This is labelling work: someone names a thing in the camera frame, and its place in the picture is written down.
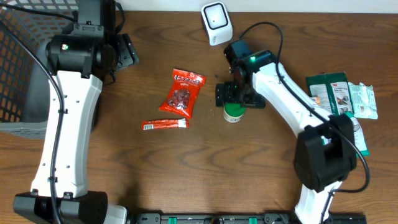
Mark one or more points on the grey plastic mesh basket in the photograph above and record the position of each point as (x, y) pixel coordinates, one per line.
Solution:
(24, 85)

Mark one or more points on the small orange packet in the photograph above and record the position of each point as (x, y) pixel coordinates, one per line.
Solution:
(316, 101)

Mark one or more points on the red snack bag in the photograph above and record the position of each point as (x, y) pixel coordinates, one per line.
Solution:
(183, 93)

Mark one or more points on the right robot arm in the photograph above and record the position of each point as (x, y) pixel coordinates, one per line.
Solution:
(324, 153)

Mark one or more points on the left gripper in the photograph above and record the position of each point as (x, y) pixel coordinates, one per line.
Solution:
(127, 53)

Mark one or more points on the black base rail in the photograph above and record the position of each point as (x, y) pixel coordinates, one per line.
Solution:
(267, 218)

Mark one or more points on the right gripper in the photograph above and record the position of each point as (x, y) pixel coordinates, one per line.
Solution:
(224, 94)

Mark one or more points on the green 3M product package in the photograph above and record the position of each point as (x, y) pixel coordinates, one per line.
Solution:
(333, 93)

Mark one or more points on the white barcode scanner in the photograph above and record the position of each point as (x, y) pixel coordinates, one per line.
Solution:
(216, 23)

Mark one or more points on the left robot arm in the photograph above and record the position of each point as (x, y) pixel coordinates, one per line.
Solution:
(59, 193)

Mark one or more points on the teal tissue packet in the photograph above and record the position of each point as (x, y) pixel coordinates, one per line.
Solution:
(363, 100)

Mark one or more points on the red stick packet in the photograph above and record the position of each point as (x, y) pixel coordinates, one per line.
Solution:
(165, 124)

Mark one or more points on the green-lid seasoning jar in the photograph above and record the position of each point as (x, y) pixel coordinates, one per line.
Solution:
(233, 112)

